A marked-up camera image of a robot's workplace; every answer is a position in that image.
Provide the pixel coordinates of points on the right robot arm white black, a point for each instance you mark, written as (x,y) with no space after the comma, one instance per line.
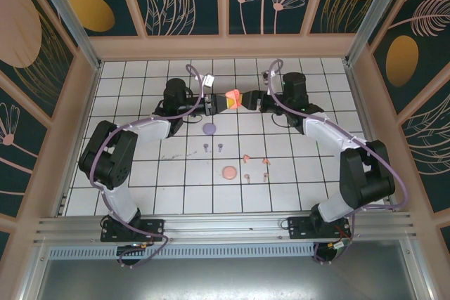
(330,131)

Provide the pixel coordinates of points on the purple round earbud charging case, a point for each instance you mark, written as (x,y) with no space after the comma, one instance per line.
(210,128)

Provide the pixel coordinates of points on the aluminium mounting rail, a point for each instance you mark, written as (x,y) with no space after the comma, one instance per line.
(225,226)

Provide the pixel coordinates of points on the right aluminium corner post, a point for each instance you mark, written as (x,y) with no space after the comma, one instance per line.
(374,15)

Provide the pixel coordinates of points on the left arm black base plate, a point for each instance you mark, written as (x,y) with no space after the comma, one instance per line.
(154,228)

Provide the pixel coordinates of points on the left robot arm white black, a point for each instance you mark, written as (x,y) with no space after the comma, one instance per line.
(116,205)

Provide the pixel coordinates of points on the pink round earbud charging case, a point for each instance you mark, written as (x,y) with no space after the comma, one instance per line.
(229,172)

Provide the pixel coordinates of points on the left aluminium corner post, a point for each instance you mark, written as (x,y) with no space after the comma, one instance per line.
(68,15)

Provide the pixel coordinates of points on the grey metal sheet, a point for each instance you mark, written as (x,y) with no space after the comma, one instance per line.
(225,279)

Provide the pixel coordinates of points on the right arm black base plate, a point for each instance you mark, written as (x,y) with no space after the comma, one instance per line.
(299,228)

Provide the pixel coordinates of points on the aluminium corner post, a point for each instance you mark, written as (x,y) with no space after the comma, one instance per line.
(68,15)
(374,15)

